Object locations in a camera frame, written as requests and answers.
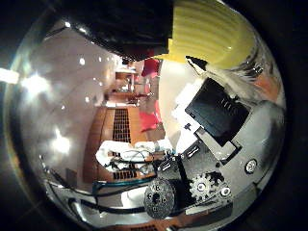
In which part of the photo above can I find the teal cable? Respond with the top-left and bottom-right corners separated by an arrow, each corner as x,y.
91,178 -> 159,197

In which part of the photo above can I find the yellow orange spray bottle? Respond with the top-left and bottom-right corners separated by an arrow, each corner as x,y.
156,0 -> 258,70

